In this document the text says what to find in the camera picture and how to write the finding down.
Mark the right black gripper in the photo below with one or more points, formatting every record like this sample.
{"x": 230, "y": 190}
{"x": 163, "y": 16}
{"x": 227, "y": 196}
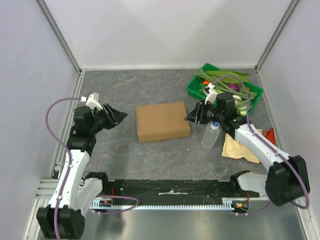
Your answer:
{"x": 200, "y": 115}

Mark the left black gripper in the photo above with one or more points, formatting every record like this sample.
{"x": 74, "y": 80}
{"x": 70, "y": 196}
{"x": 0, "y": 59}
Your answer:
{"x": 118, "y": 116}

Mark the brown cardboard box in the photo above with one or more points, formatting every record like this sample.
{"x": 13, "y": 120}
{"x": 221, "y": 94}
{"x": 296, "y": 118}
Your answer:
{"x": 160, "y": 122}

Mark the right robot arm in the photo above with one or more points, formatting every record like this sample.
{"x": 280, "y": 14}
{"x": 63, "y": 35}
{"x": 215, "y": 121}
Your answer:
{"x": 287, "y": 176}

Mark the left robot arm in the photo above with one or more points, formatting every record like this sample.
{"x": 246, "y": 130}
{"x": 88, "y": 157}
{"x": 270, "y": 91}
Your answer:
{"x": 64, "y": 216}

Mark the clear plastic water bottle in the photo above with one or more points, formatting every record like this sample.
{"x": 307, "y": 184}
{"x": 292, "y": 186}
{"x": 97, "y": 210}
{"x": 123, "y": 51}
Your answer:
{"x": 210, "y": 135}

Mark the green long beans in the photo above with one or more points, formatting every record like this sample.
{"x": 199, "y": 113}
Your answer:
{"x": 200, "y": 73}

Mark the red onion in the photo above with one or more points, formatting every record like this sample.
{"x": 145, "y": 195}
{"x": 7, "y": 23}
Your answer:
{"x": 234, "y": 87}

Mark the beige paper bag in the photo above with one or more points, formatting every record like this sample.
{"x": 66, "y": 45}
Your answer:
{"x": 235, "y": 150}

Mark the green leafy vegetables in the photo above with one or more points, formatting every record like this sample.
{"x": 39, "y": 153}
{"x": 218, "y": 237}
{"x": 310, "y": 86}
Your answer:
{"x": 231, "y": 77}

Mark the red chip bag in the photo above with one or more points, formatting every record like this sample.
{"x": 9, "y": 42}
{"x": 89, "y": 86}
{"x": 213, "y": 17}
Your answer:
{"x": 270, "y": 135}

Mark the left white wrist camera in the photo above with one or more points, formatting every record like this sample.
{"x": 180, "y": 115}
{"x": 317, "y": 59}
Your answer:
{"x": 92, "y": 101}

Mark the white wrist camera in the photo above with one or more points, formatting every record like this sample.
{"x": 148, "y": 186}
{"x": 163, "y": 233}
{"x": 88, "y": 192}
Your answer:
{"x": 211, "y": 94}
{"x": 92, "y": 101}

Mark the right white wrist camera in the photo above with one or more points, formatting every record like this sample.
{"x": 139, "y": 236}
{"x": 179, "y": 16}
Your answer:
{"x": 211, "y": 94}

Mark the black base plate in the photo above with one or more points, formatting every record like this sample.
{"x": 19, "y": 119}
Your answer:
{"x": 176, "y": 191}

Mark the white slotted cable duct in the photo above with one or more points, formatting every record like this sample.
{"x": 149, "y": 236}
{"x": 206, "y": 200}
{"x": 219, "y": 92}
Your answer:
{"x": 100, "y": 204}

